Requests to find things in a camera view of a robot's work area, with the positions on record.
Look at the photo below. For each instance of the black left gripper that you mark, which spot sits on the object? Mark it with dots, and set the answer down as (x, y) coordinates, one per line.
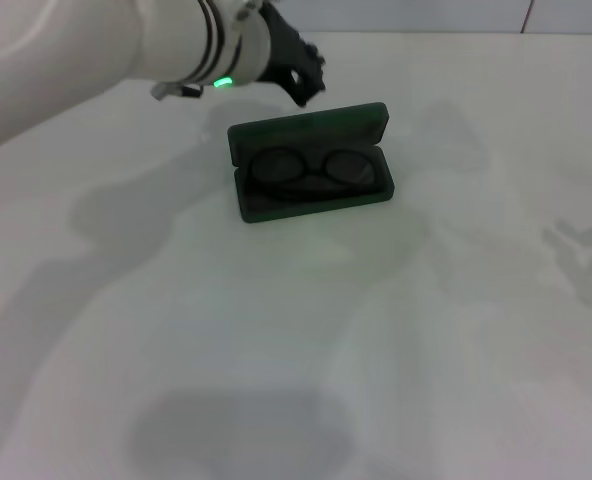
(286, 50)

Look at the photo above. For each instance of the green glasses case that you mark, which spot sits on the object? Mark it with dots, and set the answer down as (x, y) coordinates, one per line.
(316, 125)

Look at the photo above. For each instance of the black glasses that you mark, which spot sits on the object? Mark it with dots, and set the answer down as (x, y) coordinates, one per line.
(276, 167)

